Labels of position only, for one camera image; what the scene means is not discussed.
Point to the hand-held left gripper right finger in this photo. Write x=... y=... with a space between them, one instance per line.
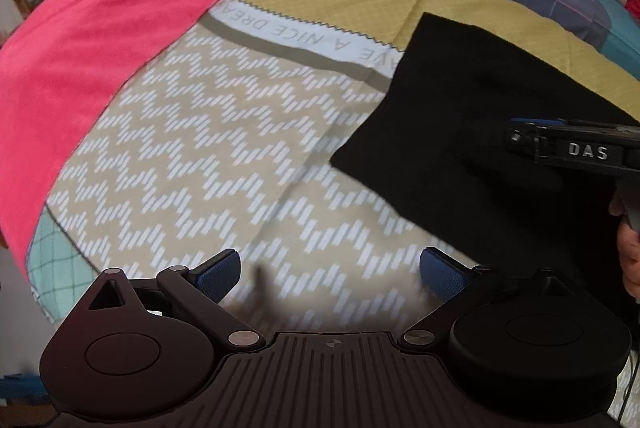
x=442 y=278

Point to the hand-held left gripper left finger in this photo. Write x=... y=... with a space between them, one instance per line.
x=217 y=275

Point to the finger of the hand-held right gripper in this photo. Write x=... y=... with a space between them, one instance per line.
x=520 y=138

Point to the black pants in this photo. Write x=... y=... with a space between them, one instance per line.
x=450 y=132

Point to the person's right hand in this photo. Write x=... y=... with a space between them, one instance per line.
x=631 y=258

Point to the yellow and beige patterned bedsheet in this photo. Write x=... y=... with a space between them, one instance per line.
x=200 y=157

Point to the pink blanket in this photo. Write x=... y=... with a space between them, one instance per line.
x=100 y=32

